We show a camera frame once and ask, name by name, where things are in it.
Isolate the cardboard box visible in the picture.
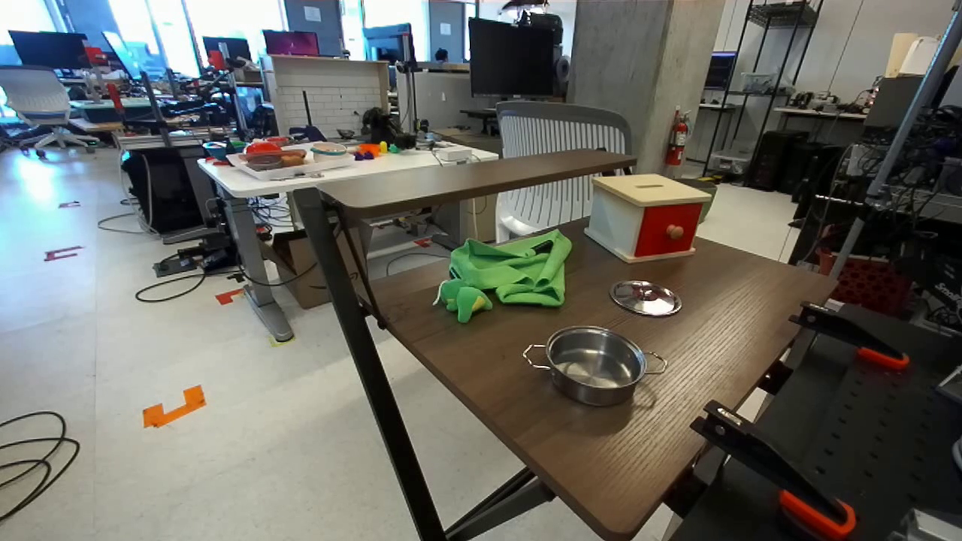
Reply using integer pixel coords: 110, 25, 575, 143
272, 228, 369, 310

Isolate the red fire extinguisher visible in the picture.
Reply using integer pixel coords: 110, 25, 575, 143
665, 107, 691, 167

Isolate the red plastic crate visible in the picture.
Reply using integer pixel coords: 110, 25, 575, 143
818, 248, 914, 317

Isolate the red drawer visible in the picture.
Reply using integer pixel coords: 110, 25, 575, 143
634, 203, 703, 258

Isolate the black monitor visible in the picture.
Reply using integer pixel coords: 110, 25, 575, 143
468, 17, 557, 98

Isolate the row of monitors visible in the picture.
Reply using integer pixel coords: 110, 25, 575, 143
8, 29, 320, 71

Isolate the white slatted chair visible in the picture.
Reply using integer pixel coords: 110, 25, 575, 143
495, 101, 633, 243

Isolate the white wooden drawer box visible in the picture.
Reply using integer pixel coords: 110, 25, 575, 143
585, 174, 712, 264

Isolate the steel pot lid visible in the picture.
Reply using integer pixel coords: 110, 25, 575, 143
610, 280, 683, 317

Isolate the black wire shelf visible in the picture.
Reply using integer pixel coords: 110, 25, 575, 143
703, 0, 824, 178

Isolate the green cloth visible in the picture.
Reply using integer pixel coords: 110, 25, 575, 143
449, 230, 573, 307

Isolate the white office chair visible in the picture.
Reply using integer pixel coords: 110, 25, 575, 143
0, 65, 97, 157

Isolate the green plush toy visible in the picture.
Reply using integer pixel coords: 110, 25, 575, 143
434, 279, 494, 324

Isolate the white tray with toy food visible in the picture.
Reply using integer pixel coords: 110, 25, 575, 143
227, 139, 355, 182

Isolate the white brick pattern panel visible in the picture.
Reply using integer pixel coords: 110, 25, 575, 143
268, 55, 390, 140

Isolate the white height-adjustable table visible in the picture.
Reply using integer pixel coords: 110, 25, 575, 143
197, 143, 500, 343

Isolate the black clamp with orange handle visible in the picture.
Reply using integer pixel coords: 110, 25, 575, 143
789, 302, 910, 371
690, 400, 858, 540

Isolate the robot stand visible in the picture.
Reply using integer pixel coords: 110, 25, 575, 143
669, 301, 962, 541

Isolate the steel pot with handles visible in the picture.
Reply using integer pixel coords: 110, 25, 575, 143
523, 325, 668, 407

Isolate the coil of black cable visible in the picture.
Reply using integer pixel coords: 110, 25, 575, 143
0, 411, 80, 523

